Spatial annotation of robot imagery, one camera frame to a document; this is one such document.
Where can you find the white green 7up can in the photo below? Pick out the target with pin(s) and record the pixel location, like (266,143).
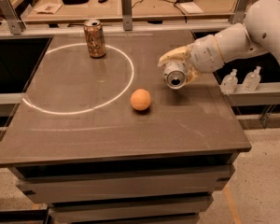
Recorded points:
(175,74)

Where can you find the middle metal bracket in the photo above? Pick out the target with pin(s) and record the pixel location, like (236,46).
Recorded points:
(127,17)

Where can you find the metal bracket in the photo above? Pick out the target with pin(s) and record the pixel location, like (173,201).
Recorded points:
(238,13)
(15,25)
(127,17)

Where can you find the brown paper packet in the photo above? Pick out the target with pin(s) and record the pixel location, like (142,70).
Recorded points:
(48,8)

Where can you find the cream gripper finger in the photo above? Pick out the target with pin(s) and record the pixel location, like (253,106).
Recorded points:
(192,75)
(178,54)

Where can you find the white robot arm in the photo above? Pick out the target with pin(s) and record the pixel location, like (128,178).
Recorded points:
(258,34)

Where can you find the orange ball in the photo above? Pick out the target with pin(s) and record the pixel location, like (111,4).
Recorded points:
(140,100)

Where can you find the grey table base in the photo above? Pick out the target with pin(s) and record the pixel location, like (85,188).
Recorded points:
(152,191)

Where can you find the right metal bracket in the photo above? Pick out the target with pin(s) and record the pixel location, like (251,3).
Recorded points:
(238,13)

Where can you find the clear plastic bottle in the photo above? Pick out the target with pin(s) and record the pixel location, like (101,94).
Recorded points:
(252,79)
(229,82)

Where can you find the clear plastic bottle left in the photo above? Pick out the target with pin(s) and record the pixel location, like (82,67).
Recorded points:
(229,82)

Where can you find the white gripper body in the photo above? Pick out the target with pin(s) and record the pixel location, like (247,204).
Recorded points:
(204,56)

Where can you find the brown gold soda can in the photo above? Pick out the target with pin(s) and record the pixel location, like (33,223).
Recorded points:
(94,36)

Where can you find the black cloth bundle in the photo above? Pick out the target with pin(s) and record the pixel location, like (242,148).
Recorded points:
(75,2)

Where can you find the clear plastic bottle right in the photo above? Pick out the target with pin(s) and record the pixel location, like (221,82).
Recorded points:
(252,79)

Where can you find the left metal bracket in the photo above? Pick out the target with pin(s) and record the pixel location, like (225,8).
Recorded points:
(15,25)

